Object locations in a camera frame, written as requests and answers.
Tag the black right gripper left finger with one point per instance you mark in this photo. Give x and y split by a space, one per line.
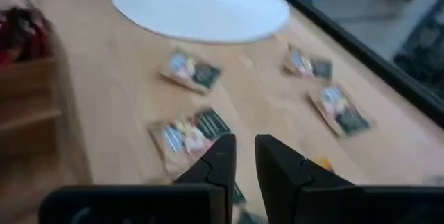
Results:
138 205

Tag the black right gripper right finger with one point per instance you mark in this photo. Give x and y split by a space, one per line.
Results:
312 203

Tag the orange mango tea bag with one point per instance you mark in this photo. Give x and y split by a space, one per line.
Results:
322 162

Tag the wooden tea box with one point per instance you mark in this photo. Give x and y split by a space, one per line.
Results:
27 95

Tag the red strawberry tea bag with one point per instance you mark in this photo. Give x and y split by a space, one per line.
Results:
38 43

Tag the white round plate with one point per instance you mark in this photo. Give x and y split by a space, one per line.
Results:
201 5

